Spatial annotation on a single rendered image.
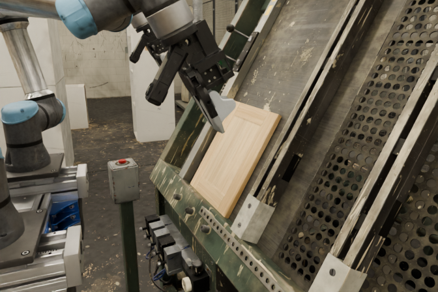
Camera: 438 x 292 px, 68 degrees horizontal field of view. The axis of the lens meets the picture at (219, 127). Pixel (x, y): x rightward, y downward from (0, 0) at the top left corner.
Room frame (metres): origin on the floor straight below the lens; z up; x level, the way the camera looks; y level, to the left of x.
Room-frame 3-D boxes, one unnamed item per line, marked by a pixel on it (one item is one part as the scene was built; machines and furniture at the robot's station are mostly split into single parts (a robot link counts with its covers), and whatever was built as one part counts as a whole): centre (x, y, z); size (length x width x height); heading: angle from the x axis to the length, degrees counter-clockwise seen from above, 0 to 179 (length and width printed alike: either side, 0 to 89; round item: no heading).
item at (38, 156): (1.14, 0.71, 1.09); 0.15 x 0.15 x 0.10
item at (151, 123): (5.06, 1.05, 1.03); 0.61 x 0.58 x 2.05; 20
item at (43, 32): (3.32, 1.91, 0.88); 0.90 x 0.60 x 1.75; 20
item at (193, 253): (1.08, 0.19, 0.69); 0.50 x 0.14 x 0.24; 28
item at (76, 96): (5.66, 2.65, 0.36); 0.58 x 0.45 x 0.72; 110
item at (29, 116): (1.15, 0.71, 1.20); 0.13 x 0.12 x 0.14; 174
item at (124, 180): (1.44, 0.45, 0.84); 0.12 x 0.12 x 0.18; 28
